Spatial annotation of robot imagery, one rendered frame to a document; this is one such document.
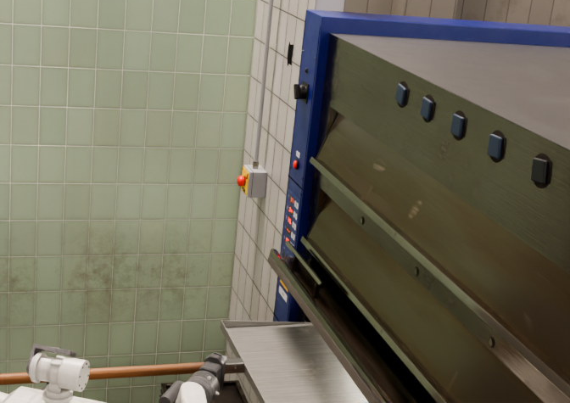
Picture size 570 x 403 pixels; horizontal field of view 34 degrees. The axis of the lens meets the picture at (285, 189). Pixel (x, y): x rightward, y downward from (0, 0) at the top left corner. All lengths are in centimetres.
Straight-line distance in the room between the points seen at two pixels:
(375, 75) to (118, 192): 150
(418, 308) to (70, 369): 85
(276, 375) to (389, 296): 47
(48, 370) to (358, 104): 115
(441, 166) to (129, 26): 173
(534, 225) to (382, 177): 73
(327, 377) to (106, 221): 137
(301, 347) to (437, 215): 85
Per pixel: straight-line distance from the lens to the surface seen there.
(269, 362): 280
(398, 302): 242
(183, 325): 402
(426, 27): 302
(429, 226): 223
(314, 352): 289
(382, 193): 247
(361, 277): 261
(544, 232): 183
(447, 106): 217
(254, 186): 347
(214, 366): 263
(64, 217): 376
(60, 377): 204
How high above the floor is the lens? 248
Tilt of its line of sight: 17 degrees down
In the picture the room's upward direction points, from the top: 6 degrees clockwise
